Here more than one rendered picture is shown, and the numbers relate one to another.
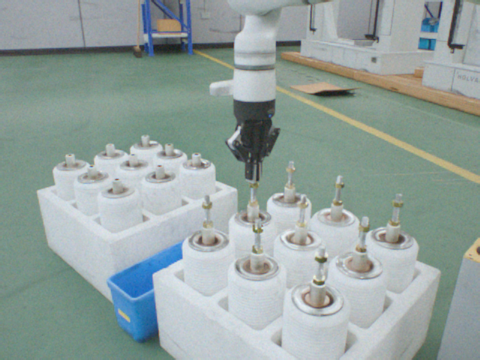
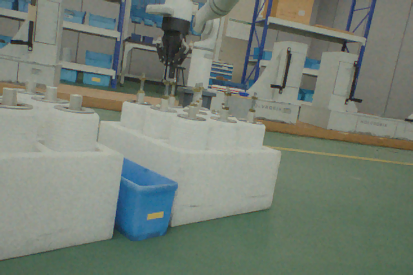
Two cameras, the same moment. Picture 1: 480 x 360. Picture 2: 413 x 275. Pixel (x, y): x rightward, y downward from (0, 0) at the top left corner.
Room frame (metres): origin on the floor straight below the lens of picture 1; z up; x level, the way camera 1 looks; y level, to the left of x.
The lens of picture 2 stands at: (0.58, 1.03, 0.35)
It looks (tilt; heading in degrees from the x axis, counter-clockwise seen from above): 9 degrees down; 271
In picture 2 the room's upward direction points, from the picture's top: 10 degrees clockwise
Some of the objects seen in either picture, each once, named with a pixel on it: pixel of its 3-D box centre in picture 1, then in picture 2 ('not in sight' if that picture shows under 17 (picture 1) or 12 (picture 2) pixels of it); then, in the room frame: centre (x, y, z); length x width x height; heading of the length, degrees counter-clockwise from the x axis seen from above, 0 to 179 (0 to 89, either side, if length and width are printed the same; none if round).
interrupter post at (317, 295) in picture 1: (317, 291); (250, 117); (0.48, -0.11, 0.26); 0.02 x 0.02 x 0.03
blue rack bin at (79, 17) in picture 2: not in sight; (70, 15); (2.86, -4.54, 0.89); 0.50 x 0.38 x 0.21; 107
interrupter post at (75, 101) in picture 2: (117, 186); (75, 103); (0.86, 0.28, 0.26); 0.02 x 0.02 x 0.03
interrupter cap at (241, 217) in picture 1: (253, 218); (163, 110); (0.73, -0.02, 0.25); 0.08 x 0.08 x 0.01
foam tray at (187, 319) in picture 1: (295, 310); (186, 164); (0.65, -0.11, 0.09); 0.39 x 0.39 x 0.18; 46
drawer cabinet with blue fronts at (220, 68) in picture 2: not in sight; (214, 81); (0.74, -5.98, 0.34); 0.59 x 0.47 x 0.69; 108
